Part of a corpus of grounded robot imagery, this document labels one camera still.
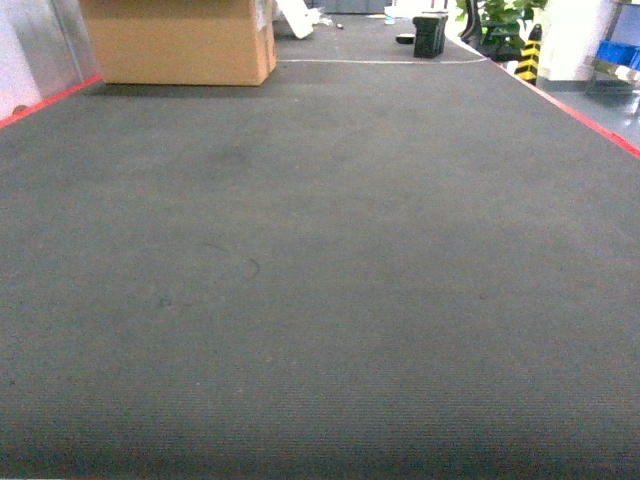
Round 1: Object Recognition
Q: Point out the black case on floor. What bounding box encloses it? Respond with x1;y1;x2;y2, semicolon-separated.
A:
412;13;448;59

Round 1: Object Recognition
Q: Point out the yellow black striped bollard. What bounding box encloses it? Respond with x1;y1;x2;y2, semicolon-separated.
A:
514;24;543;85

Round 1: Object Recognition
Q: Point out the dark grey conveyor mat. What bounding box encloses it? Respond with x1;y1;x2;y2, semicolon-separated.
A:
1;17;639;479

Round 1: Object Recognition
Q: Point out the large cardboard box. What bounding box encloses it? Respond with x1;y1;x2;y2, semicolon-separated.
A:
79;0;276;86

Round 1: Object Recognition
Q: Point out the white foam piece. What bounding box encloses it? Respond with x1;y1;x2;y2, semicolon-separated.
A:
273;0;321;39

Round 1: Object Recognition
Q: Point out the green potted plant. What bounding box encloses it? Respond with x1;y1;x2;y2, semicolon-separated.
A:
455;0;548;63

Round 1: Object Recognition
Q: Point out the blue bin on side shelf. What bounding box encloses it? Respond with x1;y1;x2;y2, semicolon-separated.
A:
596;40;639;70

